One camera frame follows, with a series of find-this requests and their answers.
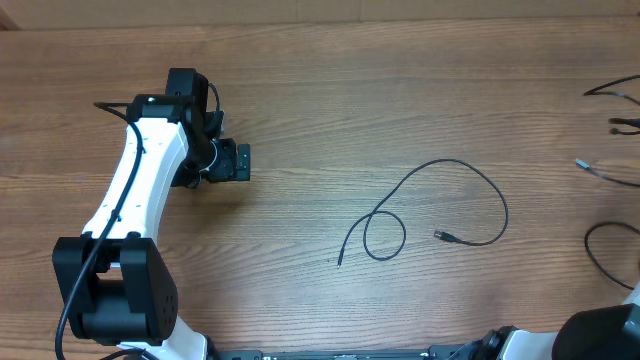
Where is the black usb cable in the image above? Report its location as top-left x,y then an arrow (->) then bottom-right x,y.
336,158 -> 510,270

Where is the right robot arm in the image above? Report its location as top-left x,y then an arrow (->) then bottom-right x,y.
469,289 -> 639,360

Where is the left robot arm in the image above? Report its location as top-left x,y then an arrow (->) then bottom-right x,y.
52,68 -> 251,359

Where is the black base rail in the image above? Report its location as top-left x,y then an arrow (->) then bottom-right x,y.
210,341 -> 498,360

